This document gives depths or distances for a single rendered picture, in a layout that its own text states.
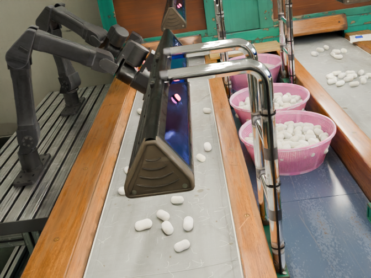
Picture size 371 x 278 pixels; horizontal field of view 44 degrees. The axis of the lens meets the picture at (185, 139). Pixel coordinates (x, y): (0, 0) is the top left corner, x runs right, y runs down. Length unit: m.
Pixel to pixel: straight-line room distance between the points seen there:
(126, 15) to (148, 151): 1.78
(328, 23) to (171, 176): 1.84
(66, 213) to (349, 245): 0.62
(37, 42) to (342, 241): 0.98
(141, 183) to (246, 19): 1.80
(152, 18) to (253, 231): 1.51
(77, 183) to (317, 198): 0.60
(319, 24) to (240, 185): 1.35
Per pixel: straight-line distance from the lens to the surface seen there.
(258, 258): 0.84
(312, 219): 1.09
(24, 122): 1.49
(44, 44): 1.41
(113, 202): 1.12
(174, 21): 1.43
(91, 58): 1.41
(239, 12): 2.24
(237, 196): 1.02
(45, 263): 0.95
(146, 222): 0.99
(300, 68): 1.84
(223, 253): 0.90
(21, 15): 3.36
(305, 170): 1.26
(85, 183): 1.19
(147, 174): 0.51
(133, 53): 1.42
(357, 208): 1.13
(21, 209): 1.37
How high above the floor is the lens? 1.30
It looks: 24 degrees down
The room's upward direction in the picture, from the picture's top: 9 degrees counter-clockwise
